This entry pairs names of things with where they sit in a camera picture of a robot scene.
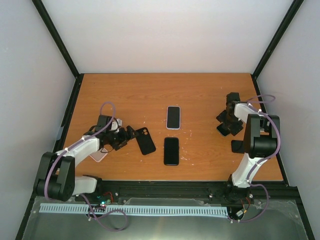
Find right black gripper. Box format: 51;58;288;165
216;110;243;136

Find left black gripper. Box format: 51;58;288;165
106;125;139;151

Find dark green phone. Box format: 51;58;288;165
216;123;231;137

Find black case with ring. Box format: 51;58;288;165
136;127;156;156

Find lavender phone case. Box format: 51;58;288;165
165;105;182;131

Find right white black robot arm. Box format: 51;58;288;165
216;92;281;202

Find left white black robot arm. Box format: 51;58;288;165
33;114;139;202

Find left controller board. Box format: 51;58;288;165
96;191;114;207

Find controller board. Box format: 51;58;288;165
96;191;114;207
235;194;253;219

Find right controller board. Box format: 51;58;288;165
235;194;253;219

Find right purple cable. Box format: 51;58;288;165
227;94;282;223

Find black aluminium frame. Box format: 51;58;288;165
15;0;315;240

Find light blue cable duct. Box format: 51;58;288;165
38;203;228;218

